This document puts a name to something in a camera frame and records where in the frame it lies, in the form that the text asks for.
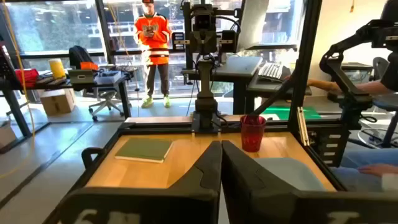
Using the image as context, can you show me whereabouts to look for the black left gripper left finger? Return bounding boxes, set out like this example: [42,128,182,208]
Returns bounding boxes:
[43,140,223,224]

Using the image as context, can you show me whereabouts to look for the black jointed leader arm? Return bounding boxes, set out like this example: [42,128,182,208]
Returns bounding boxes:
[319,18,398,131]

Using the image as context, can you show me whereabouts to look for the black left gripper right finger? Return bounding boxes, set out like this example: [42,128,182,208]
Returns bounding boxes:
[221,139,398,224]

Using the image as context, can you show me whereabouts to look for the green sponge cloth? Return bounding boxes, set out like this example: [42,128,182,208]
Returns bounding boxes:
[114,138,174,164]

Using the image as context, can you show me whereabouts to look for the yellow container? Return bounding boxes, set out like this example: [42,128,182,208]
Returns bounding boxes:
[48,58,67,80]

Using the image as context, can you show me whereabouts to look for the green floor mat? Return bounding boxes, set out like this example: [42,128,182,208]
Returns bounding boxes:
[262,105,323,121]

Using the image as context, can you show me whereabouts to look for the black aluminium table frame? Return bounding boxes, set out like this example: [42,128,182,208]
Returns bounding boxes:
[81,0,349,191]

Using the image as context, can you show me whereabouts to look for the grey office chair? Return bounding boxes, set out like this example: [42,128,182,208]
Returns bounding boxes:
[356,57,398,149]

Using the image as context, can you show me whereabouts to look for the cardboard box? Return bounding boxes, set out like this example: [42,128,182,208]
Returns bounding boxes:
[39,88,76,117]

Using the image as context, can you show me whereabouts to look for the person standing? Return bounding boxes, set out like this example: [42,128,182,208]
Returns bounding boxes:
[134,0,173,110]

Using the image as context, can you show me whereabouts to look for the black desk with monitor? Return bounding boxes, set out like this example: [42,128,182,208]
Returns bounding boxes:
[181,56,313,116]

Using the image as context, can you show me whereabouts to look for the black desk with clutter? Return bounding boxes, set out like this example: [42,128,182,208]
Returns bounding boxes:
[0,42,132,138]

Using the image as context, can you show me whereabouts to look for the white computer keyboard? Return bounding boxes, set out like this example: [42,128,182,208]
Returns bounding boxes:
[257,62,284,82]

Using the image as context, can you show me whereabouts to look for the blue-grey plastic tray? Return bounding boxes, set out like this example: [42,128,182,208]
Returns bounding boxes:
[253,157,326,192]

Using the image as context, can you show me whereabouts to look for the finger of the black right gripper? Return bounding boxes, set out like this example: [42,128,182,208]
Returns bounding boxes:
[203,30,219,55]
[188,30,205,55]

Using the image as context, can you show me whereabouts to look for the red translucent plastic cup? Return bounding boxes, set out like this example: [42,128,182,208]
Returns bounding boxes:
[240,114,267,153]

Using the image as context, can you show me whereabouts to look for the computer monitor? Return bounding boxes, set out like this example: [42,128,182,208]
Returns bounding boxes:
[236,0,272,54]

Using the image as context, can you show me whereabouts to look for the black office chair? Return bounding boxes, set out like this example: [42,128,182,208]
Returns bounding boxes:
[68,45,126,122]

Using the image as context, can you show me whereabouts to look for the person seated beside table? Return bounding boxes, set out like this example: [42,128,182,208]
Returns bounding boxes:
[306,0,398,193]

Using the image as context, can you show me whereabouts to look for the yellow hanging cable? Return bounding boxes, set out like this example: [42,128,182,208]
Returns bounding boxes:
[0,0,36,181]

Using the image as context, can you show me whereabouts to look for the grey equipment box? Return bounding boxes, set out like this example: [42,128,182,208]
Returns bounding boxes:
[67,68,95,85]

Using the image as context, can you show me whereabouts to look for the red bag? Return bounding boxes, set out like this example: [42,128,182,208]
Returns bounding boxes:
[14,68,40,90]

